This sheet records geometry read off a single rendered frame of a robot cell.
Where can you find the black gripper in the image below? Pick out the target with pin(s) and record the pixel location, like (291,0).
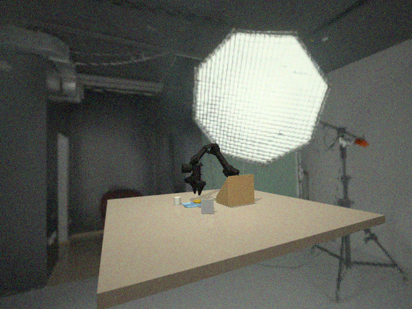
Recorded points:
(198,183)

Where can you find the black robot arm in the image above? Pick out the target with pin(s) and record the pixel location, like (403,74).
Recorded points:
(194,166)

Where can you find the light blue square mat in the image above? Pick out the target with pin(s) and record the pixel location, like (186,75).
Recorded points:
(191,204)

